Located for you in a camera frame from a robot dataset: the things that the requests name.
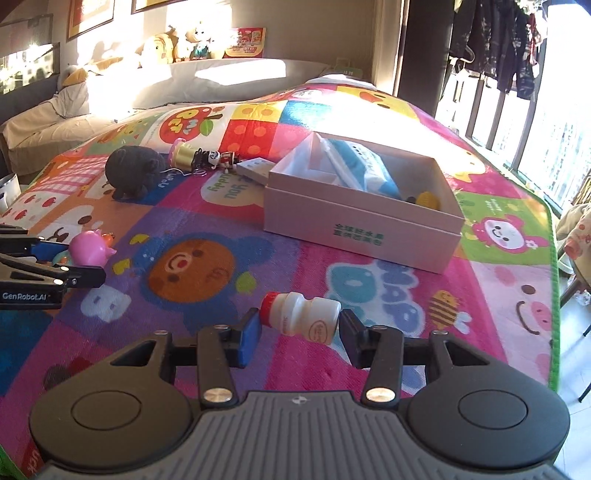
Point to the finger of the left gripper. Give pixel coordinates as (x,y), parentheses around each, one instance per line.
(19,243)
(22,273)

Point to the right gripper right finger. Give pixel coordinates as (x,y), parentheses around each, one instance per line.
(380,349)

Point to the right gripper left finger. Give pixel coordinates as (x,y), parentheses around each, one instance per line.
(219,348)

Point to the pink pig toy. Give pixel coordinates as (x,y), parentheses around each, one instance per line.
(91,248)

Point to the white yogurt drink bottle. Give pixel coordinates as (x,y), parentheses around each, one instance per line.
(292,314)

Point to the blue wet wipes pack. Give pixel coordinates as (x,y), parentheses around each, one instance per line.
(360,168)

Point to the colourful cartoon play mat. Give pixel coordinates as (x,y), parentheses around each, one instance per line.
(105,387)

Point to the black plush toy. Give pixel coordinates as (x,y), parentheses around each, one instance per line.
(134,171)

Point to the white cardboard box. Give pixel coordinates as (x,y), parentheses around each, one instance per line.
(305,200)

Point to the yellow round toy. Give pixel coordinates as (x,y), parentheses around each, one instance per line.
(428,199)

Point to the yellow pink figurine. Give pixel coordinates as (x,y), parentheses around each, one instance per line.
(182,155)

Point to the small white carton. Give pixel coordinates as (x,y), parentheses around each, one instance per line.
(256,169)

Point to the black red figurine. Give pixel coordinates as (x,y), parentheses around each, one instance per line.
(214,160)

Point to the chair with floral cloth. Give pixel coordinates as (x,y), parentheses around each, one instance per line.
(573,236)

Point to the orange plush toy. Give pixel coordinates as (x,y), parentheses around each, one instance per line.
(158,49)

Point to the red framed picture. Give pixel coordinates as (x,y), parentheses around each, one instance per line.
(86,15)

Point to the white plush toy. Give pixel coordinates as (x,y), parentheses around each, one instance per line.
(202,43)

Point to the red card on sofa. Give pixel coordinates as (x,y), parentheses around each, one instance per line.
(248,42)

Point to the hanging dark clothes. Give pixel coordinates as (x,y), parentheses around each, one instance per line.
(500,40)

